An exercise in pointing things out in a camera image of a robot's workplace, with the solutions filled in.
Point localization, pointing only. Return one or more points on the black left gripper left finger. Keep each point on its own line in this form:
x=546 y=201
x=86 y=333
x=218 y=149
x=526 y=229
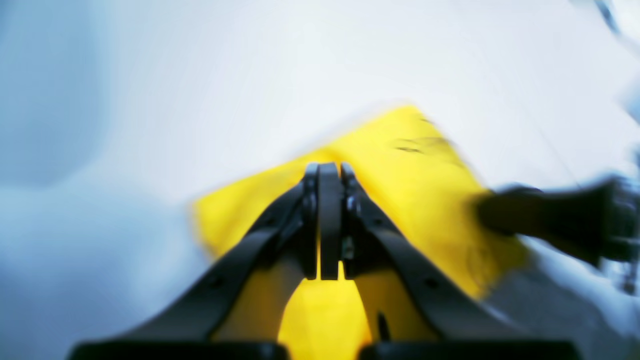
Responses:
x=234 y=311

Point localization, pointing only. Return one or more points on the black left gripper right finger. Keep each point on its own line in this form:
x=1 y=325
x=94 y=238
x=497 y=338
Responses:
x=415 y=312

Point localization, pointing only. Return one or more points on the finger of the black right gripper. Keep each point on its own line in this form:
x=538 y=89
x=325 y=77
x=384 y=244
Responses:
x=600 y=221

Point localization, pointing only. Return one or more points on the orange yellow T-shirt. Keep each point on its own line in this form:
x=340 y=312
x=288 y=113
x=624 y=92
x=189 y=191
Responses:
x=412 y=172

